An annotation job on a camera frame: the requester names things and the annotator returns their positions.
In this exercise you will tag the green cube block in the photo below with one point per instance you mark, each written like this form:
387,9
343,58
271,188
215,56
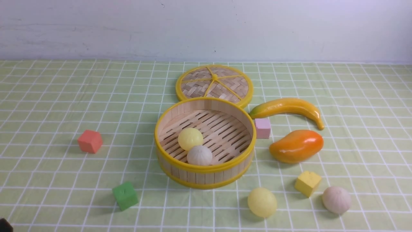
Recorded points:
125,195

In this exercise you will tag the orange toy mango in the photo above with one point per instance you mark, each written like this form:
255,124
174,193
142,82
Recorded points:
297,146

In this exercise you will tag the white bun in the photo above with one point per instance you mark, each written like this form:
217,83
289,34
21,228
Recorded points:
336,200
199,155

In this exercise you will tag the pink cube block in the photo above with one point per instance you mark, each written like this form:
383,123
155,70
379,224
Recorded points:
263,128

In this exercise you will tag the yellow bun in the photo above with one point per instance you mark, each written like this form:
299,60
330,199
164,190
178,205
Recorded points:
190,137
262,202

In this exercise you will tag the green checked tablecloth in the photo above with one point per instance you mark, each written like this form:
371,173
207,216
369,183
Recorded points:
49,185

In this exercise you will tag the yellow cube block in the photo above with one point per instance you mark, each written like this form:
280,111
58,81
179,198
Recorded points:
307,183

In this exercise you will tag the bamboo steamer tray yellow rim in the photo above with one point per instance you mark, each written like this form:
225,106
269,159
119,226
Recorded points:
228,131

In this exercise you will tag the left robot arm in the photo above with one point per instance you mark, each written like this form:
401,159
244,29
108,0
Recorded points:
5,226

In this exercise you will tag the yellow toy banana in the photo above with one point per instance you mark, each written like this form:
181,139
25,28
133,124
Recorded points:
288,105

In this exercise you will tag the woven bamboo steamer lid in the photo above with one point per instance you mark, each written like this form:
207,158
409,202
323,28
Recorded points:
218,81

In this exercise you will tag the red cube block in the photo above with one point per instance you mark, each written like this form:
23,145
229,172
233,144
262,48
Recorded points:
90,141

